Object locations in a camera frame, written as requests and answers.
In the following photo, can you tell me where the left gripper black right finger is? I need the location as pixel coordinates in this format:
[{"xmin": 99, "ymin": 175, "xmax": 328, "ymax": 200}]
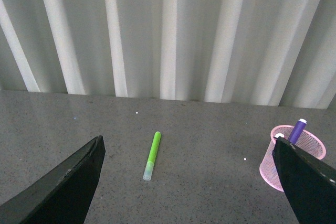
[{"xmin": 272, "ymin": 137, "xmax": 335, "ymax": 223}]

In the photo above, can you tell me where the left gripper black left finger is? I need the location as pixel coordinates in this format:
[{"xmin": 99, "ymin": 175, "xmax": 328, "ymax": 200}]
[{"xmin": 1, "ymin": 136, "xmax": 106, "ymax": 223}]

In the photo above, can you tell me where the purple marker pen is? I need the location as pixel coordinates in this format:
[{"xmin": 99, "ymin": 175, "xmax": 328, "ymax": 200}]
[{"xmin": 288, "ymin": 119, "xmax": 307, "ymax": 144}]

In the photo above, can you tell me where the pink marker pen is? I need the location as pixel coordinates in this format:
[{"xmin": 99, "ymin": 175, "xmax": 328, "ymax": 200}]
[{"xmin": 274, "ymin": 133, "xmax": 285, "ymax": 140}]

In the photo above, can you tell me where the pink mesh pen cup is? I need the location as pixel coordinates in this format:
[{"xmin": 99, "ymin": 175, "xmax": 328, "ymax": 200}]
[{"xmin": 259, "ymin": 125, "xmax": 326, "ymax": 192}]

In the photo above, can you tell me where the green marker pen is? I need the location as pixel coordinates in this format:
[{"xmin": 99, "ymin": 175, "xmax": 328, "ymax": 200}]
[{"xmin": 143, "ymin": 131, "xmax": 161, "ymax": 181}]

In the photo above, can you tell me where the white pleated curtain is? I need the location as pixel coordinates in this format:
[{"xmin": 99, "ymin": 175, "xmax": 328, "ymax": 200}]
[{"xmin": 1, "ymin": 0, "xmax": 335, "ymax": 109}]

